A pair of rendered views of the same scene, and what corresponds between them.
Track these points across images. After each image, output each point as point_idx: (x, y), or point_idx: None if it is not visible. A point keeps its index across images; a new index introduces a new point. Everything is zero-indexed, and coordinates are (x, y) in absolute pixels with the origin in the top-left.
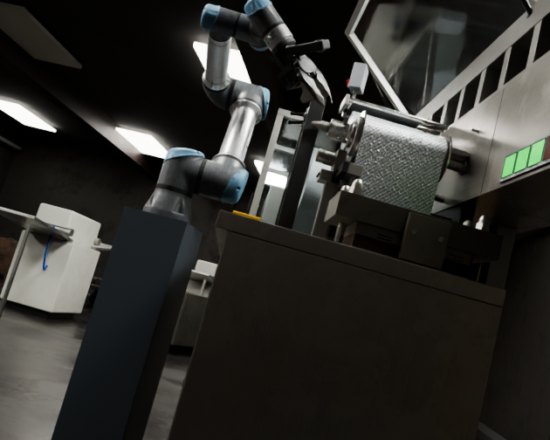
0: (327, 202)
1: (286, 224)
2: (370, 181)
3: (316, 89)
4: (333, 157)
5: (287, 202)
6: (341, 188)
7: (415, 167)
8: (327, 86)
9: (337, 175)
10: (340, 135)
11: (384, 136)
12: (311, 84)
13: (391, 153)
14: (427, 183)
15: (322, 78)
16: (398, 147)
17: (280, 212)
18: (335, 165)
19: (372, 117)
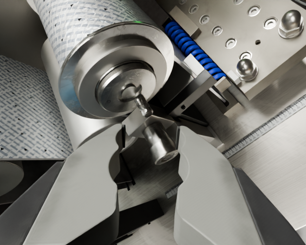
0: (190, 126)
1: (141, 212)
2: (180, 56)
3: (202, 157)
4: (159, 124)
5: (125, 226)
6: (251, 67)
7: (129, 0)
8: (78, 151)
9: (188, 106)
10: None
11: (132, 10)
12: (231, 188)
13: (141, 16)
14: (132, 1)
15: (42, 201)
16: (127, 2)
17: (138, 227)
18: (168, 118)
19: (90, 27)
